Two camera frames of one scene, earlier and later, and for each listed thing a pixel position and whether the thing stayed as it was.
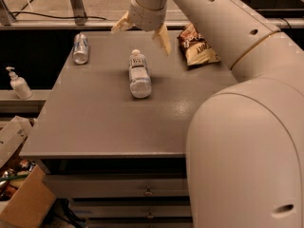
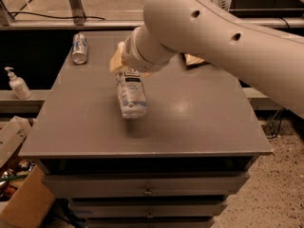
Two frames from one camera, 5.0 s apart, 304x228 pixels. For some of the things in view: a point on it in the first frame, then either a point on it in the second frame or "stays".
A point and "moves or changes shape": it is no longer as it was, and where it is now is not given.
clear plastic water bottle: [140, 82] moves or changes shape
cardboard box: [30, 204] stays
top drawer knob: [148, 192] stays
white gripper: [147, 19] → [132, 55]
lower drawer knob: [150, 216] stays
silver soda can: [81, 48] stays
